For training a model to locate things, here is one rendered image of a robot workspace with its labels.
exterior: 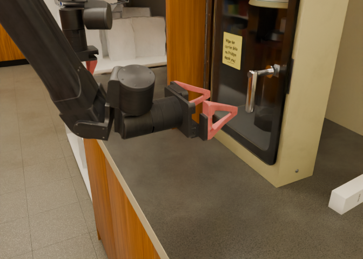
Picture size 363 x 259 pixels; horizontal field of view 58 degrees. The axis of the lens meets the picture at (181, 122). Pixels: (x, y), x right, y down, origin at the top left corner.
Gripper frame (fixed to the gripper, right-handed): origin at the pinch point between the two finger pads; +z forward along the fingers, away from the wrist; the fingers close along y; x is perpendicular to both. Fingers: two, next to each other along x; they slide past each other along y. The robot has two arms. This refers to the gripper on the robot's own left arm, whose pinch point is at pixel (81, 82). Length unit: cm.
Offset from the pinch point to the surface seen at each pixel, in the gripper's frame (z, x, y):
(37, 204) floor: 109, 103, -23
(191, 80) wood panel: 1.6, -8.8, 29.9
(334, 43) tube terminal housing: -15, -46, 42
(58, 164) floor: 109, 146, -4
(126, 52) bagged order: 14, 83, 39
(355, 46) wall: -7, -26, 75
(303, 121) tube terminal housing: 1, -46, 37
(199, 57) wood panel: -5.0, -8.9, 32.5
